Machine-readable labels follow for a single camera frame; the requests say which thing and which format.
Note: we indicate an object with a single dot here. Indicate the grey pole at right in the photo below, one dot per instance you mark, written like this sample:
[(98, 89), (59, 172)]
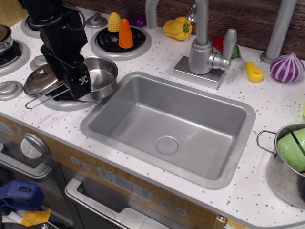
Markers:
[(279, 32)]

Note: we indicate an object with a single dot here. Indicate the grey oven dial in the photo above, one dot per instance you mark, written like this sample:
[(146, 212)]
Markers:
[(33, 147)]

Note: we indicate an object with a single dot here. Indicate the front stove burner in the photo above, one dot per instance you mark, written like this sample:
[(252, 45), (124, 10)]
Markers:
[(65, 105)]

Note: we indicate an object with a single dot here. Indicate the steel pot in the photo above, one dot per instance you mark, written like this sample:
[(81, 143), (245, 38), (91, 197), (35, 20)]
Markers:
[(284, 181), (6, 41)]

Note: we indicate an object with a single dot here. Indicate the grey stove knob middle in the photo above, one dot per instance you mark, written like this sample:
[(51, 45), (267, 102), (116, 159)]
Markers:
[(38, 62)]

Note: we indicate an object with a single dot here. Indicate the small steel pan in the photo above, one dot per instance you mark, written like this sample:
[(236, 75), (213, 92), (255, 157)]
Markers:
[(103, 74)]

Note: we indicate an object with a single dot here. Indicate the grey stove knob back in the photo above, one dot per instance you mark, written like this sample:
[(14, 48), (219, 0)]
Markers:
[(96, 21)]

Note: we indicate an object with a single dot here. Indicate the purple toy eggplant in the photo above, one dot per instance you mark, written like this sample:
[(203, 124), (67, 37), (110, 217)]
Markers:
[(137, 20)]

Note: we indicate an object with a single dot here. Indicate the steel pot lid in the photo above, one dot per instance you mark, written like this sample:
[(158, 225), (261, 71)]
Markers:
[(41, 81)]

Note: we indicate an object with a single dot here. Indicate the yellow toy bell pepper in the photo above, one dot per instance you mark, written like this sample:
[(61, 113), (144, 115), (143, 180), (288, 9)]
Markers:
[(179, 28)]

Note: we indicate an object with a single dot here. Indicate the steel pot at left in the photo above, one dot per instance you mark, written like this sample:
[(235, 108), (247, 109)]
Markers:
[(6, 41)]

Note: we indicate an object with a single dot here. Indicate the grey dishwasher door handle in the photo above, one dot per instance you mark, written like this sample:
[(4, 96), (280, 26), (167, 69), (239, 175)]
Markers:
[(95, 215)]

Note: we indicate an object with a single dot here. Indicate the grey stove knob left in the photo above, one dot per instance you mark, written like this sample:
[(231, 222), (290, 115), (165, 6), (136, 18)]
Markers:
[(10, 90)]

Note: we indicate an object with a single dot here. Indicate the back right stove burner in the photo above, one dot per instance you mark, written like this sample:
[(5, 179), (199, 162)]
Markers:
[(106, 44)]

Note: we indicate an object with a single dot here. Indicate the back left stove burner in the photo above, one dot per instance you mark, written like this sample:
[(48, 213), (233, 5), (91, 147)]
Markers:
[(28, 30)]

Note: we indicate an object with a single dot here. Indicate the yellow toy corn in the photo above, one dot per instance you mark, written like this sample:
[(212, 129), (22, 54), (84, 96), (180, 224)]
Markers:
[(114, 22)]

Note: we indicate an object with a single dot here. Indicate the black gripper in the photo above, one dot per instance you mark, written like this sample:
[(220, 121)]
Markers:
[(68, 65)]

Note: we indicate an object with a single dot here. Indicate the purple striped toy onion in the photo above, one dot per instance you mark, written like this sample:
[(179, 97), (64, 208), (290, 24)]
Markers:
[(287, 68)]

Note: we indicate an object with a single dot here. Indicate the steel pot at right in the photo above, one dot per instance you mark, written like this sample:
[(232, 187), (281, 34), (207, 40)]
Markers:
[(284, 181)]

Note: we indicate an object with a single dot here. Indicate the grey oven door handle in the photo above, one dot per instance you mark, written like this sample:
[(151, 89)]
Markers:
[(38, 174)]

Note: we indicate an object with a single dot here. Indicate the red toy pepper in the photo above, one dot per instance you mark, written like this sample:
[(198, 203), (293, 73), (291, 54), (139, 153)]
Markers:
[(218, 45)]

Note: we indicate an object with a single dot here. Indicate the yellow handled toy knife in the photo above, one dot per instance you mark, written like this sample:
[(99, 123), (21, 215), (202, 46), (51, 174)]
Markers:
[(254, 74)]

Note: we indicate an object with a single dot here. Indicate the silver toy faucet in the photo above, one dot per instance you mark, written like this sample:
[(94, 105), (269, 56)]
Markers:
[(203, 66)]

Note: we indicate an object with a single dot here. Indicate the yellow cloth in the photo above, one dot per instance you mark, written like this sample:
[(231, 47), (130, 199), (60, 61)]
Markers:
[(31, 217)]

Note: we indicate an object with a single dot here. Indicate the grey plastic sink basin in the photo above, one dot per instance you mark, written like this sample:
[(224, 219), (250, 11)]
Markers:
[(193, 134)]

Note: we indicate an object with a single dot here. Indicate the stove burner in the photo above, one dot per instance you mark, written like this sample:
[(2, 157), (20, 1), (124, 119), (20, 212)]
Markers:
[(15, 58), (65, 105), (28, 30), (106, 44)]

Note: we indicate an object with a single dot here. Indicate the blue clamp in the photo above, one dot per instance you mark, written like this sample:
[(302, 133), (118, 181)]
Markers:
[(21, 195)]

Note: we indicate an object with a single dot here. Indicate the grey stove knob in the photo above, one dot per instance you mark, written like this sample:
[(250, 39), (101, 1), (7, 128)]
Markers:
[(10, 90), (38, 62), (96, 21)]

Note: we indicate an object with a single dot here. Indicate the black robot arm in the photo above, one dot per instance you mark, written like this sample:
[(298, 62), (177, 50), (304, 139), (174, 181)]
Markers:
[(61, 27)]

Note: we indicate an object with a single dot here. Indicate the green toy cabbage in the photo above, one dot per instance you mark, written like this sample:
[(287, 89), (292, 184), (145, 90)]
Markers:
[(291, 147)]

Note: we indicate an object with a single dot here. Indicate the orange toy carrot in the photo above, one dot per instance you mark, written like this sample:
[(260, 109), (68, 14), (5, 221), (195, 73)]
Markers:
[(125, 35)]

